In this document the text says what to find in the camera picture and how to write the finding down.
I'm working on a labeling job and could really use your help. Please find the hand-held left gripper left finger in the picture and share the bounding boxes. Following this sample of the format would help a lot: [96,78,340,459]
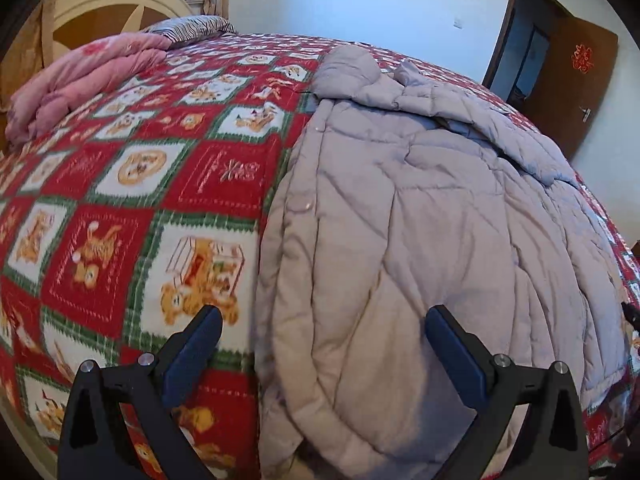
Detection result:
[57,305,224,480]

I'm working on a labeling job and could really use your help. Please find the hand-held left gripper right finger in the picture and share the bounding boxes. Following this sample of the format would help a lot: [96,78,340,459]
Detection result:
[424,304,590,480]

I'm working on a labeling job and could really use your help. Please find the lilac quilted jacket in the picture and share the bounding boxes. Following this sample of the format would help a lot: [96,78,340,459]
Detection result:
[254,45,632,480]

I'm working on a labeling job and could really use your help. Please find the red printed bed blanket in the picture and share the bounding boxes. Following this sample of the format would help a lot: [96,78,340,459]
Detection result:
[0,32,640,480]

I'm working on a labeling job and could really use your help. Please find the brown wooden door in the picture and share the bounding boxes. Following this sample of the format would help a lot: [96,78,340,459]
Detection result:
[540,16,620,171]

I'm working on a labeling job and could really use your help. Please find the red paper door decoration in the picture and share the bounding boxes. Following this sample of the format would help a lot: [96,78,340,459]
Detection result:
[571,44,596,73]

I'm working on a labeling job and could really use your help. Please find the pink folded quilt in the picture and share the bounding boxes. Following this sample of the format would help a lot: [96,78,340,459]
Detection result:
[5,32,173,148]

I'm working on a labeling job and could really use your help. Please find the striped pillow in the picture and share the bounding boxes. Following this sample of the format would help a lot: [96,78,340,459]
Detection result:
[142,16,238,50]

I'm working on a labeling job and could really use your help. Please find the cream and wood headboard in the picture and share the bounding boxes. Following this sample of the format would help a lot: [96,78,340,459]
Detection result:
[40,0,197,61]

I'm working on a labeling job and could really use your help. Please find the dark wooden door frame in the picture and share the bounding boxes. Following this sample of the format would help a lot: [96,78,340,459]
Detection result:
[481,0,571,106]

